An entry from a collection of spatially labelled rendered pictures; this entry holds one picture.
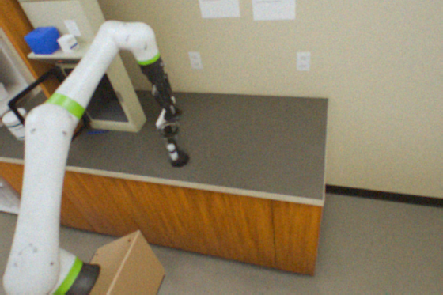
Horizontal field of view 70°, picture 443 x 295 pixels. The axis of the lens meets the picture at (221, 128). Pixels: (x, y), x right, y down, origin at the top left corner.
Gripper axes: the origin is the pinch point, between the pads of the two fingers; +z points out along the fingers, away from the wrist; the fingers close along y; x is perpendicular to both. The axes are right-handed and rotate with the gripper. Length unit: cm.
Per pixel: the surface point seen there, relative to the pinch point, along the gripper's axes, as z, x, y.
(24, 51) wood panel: -24, 72, 8
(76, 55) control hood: -23.5, 39.4, 5.0
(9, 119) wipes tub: 17, 110, -1
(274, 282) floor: 127, -43, -28
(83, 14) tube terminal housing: -36, 36, 17
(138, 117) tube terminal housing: 28.0, 36.2, 17.3
